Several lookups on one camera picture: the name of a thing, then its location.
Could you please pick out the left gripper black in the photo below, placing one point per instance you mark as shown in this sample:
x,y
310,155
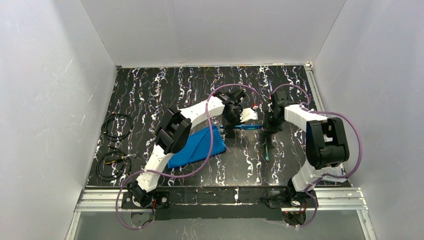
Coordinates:
x,y
230,125

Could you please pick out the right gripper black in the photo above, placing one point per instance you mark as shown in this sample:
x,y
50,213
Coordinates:
x,y
269,127

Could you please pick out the iridescent fork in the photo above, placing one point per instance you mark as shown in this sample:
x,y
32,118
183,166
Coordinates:
x,y
266,149

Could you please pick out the blue cloth napkin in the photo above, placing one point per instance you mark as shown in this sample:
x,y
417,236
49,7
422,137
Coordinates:
x,y
197,148

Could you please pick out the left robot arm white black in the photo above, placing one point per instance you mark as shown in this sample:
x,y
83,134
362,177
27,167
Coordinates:
x,y
172,138

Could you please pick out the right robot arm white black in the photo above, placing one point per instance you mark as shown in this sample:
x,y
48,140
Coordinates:
x,y
326,145

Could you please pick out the clear plastic organizer box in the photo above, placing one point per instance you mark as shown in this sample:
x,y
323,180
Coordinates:
x,y
337,171

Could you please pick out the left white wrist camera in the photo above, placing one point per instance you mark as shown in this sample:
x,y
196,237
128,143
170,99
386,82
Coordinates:
x,y
248,114

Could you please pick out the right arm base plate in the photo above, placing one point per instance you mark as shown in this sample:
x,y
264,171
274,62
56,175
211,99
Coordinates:
x,y
293,205

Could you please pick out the aluminium frame rail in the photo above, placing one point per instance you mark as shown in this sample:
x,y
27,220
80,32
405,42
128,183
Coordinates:
x,y
228,202

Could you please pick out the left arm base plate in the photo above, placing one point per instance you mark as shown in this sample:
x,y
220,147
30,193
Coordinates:
x,y
135,199

